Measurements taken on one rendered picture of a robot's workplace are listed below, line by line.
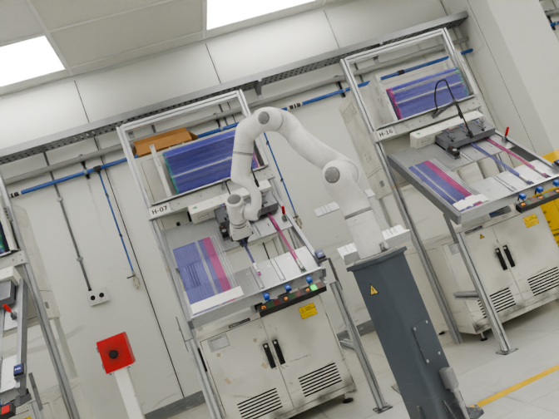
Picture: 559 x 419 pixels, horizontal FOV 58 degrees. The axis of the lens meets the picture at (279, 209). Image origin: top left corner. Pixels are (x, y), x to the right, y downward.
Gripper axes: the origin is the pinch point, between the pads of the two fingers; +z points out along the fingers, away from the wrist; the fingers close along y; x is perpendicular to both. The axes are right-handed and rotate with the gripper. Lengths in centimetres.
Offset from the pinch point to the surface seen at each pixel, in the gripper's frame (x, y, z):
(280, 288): 27.9, -8.1, 7.8
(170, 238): -34, 33, 17
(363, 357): 64, -34, 34
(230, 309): 28.1, 17.9, 9.0
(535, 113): -101, -296, 97
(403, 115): -55, -125, 5
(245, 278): 14.7, 5.2, 9.4
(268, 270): 14.9, -6.6, 9.4
